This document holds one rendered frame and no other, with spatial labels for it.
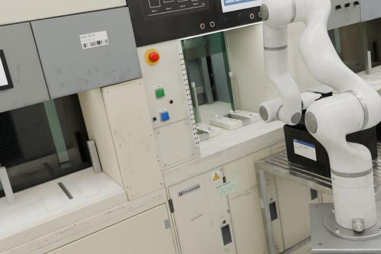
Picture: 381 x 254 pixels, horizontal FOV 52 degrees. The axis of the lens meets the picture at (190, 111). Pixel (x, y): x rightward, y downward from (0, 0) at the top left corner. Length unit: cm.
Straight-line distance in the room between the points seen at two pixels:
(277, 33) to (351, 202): 63
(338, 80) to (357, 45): 188
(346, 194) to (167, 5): 97
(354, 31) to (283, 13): 184
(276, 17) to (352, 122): 40
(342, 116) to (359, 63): 200
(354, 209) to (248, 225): 84
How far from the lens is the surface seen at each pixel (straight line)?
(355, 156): 123
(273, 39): 149
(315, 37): 128
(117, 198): 165
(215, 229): 193
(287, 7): 131
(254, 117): 216
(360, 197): 129
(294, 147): 181
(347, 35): 305
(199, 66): 276
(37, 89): 148
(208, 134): 200
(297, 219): 226
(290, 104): 152
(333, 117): 116
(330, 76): 126
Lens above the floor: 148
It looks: 13 degrees down
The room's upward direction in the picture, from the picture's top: 10 degrees counter-clockwise
